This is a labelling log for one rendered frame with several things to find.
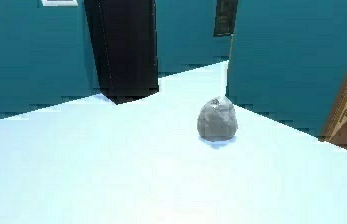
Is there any dark brown tall cupboard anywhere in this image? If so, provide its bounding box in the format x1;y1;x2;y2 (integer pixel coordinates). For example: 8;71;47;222
83;0;160;106

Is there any dark framed wall picture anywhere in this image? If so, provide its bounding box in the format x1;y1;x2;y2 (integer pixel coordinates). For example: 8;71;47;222
213;0;239;38

